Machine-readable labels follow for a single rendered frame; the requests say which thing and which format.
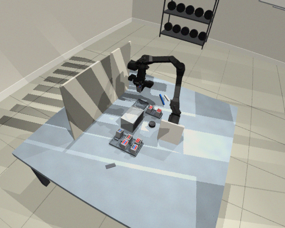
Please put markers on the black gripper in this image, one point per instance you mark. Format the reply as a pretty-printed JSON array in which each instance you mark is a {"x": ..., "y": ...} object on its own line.
[{"x": 146, "y": 83}]

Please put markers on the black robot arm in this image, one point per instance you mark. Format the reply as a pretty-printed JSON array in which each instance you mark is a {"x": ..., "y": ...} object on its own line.
[{"x": 142, "y": 65}]

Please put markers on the dark grey cylinder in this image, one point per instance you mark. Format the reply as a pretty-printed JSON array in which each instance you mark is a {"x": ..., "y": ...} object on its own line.
[{"x": 152, "y": 124}]

